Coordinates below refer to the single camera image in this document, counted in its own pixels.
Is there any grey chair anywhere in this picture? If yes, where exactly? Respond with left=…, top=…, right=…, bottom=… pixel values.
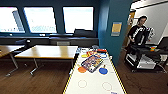
left=56, top=40, right=71, bottom=46

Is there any yellow wall sign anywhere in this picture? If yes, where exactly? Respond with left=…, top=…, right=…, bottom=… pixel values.
left=110, top=21, right=123, bottom=37

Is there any person in dark shirt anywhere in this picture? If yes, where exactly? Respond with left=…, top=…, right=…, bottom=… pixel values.
left=127, top=14, right=153, bottom=47

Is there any dark wall bench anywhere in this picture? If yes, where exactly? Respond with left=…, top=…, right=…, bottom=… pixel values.
left=0, top=29, right=99, bottom=48

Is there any dark wooden table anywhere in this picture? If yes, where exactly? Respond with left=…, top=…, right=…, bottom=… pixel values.
left=0, top=44, right=26, bottom=78

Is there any treadmill machine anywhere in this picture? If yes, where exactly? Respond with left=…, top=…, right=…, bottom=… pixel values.
left=124, top=35, right=168, bottom=74

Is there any colourful board game box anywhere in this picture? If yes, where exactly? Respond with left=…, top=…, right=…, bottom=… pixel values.
left=80, top=54, right=104, bottom=73

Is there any light wooden long table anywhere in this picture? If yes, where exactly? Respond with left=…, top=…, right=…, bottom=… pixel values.
left=14, top=44, right=79, bottom=77

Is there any yellow plastic plate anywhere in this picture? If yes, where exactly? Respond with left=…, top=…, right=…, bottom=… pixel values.
left=81, top=53, right=90, bottom=59

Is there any orange plastic plate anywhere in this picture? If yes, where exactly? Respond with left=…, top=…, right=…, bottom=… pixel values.
left=77, top=66, right=88, bottom=74

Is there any bright window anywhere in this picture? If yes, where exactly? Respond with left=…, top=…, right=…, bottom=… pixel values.
left=23, top=7, right=58, bottom=34
left=0, top=7, right=26, bottom=34
left=62, top=6, right=95, bottom=34

